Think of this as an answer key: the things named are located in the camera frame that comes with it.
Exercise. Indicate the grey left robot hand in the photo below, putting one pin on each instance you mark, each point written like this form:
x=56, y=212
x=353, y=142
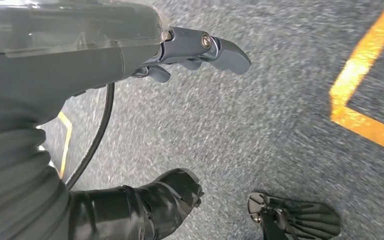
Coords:
x=62, y=66

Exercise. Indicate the yellow floor tape square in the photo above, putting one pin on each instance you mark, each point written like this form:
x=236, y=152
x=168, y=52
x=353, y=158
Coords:
x=357, y=66
x=66, y=142

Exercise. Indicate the black tape-wrapped wrist fitting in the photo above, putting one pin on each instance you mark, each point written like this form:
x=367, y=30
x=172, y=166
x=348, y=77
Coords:
x=139, y=212

